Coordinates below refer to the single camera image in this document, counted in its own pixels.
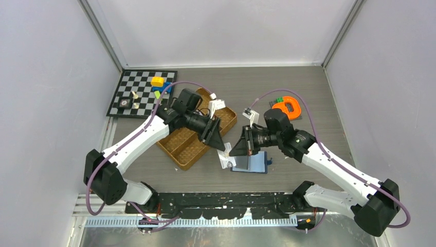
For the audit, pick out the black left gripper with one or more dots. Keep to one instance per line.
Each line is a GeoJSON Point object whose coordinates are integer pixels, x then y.
{"type": "Point", "coordinates": [211, 135]}

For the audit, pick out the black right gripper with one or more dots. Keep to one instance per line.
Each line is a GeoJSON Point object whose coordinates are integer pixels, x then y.
{"type": "Point", "coordinates": [246, 145]}

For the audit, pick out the blue leather card holder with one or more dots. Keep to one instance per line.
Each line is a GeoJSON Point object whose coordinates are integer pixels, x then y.
{"type": "Point", "coordinates": [257, 163]}

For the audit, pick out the silver VIP credit card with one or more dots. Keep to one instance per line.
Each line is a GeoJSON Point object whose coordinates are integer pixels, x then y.
{"type": "Point", "coordinates": [226, 160]}

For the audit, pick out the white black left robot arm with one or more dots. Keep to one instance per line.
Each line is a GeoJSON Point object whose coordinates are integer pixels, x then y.
{"type": "Point", "coordinates": [103, 172]}

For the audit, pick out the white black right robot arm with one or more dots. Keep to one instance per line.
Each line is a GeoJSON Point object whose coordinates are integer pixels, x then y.
{"type": "Point", "coordinates": [371, 203]}

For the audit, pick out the woven divided basket tray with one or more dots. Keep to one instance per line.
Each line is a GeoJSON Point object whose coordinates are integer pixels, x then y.
{"type": "Point", "coordinates": [183, 146]}

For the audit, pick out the yellow toy block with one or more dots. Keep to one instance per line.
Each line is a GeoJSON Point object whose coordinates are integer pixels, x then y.
{"type": "Point", "coordinates": [158, 81]}

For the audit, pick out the metal chess pawn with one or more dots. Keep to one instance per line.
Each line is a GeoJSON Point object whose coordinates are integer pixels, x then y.
{"type": "Point", "coordinates": [134, 95]}

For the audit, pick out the black white checkerboard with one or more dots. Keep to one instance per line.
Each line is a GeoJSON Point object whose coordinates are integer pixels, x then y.
{"type": "Point", "coordinates": [140, 81]}

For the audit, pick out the black square chess piece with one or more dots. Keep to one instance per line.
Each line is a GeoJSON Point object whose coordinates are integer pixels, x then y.
{"type": "Point", "coordinates": [125, 103]}

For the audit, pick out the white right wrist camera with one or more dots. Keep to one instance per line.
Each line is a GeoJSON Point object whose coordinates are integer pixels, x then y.
{"type": "Point", "coordinates": [251, 115]}

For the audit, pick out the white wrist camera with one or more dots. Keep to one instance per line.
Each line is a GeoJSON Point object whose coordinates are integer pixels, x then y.
{"type": "Point", "coordinates": [251, 115]}
{"type": "Point", "coordinates": [215, 104]}

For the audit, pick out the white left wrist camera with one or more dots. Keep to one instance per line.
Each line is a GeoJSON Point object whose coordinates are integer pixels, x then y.
{"type": "Point", "coordinates": [215, 104]}

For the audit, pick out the grey base plate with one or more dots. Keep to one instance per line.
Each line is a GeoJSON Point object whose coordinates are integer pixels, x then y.
{"type": "Point", "coordinates": [298, 117]}

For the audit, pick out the black mounting rail base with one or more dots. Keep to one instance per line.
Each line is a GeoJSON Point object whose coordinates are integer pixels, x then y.
{"type": "Point", "coordinates": [227, 205]}

